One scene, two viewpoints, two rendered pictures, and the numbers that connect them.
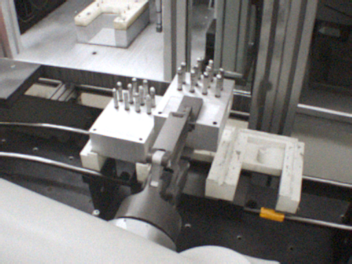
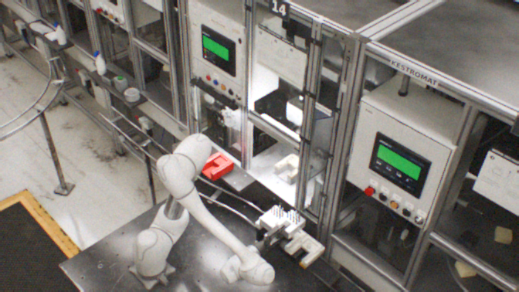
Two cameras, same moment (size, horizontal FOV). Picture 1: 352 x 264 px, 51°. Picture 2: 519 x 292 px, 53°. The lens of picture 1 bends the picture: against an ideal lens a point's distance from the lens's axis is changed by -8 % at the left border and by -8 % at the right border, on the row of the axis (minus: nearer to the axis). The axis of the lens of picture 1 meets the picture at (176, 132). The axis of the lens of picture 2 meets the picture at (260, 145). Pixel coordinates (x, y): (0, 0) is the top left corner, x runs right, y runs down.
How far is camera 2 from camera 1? 2.17 m
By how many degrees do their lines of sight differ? 21
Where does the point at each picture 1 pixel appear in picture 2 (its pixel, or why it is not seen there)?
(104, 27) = (287, 168)
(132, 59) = (289, 191)
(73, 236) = (238, 244)
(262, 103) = (321, 228)
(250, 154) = (306, 243)
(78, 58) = (270, 183)
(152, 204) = (260, 245)
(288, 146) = (318, 246)
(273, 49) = (324, 214)
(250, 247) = (300, 276)
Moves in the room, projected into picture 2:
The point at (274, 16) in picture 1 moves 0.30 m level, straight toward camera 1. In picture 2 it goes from (325, 205) to (286, 238)
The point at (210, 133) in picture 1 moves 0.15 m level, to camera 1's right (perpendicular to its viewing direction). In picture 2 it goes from (286, 233) to (314, 246)
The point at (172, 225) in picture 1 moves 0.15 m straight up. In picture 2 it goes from (262, 251) to (263, 231)
